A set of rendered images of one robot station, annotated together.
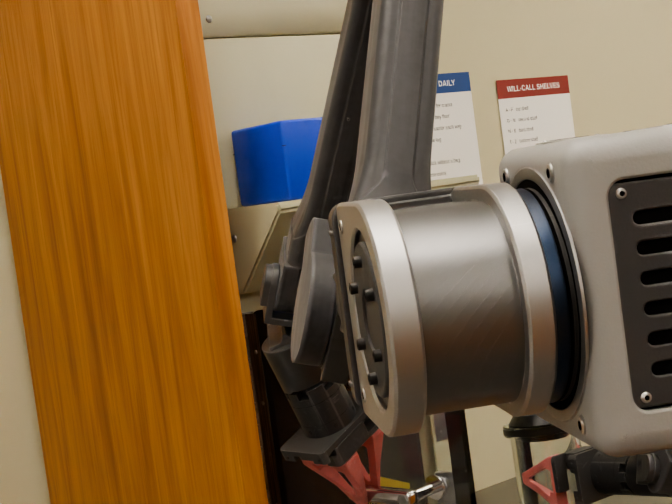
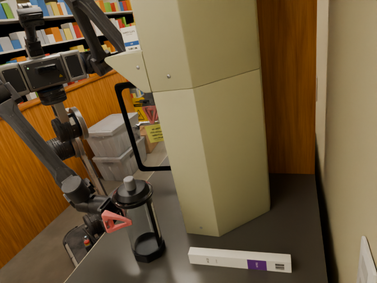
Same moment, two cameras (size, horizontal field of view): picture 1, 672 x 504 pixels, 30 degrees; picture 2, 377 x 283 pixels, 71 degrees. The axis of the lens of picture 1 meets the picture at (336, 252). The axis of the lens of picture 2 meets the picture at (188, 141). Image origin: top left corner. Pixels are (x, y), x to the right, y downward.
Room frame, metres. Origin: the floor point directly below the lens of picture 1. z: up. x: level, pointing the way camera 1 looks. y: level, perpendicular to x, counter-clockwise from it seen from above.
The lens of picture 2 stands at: (2.29, -0.36, 1.56)
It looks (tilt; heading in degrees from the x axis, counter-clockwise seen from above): 24 degrees down; 153
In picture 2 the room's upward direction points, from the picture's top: 11 degrees counter-clockwise
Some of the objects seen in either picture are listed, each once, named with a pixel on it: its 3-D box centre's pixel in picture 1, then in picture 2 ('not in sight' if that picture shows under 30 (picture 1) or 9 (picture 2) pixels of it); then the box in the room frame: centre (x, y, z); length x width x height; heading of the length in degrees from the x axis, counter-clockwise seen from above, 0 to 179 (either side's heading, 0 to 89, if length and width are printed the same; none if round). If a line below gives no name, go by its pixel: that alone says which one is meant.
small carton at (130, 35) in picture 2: not in sight; (136, 37); (1.57, -0.09, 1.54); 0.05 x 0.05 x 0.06; 32
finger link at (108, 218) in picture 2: not in sight; (119, 216); (1.65, -0.30, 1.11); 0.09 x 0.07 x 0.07; 40
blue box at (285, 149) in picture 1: (294, 160); not in sight; (1.47, 0.03, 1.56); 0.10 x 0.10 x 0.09; 39
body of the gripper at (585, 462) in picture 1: (616, 472); (104, 205); (1.58, -0.32, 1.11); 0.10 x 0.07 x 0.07; 130
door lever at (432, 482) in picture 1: (394, 490); not in sight; (1.28, -0.03, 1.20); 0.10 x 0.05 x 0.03; 45
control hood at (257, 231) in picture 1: (360, 232); (155, 62); (1.52, -0.03, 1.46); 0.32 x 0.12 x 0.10; 129
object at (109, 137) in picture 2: not in sight; (115, 134); (-0.78, 0.24, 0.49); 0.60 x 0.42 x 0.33; 129
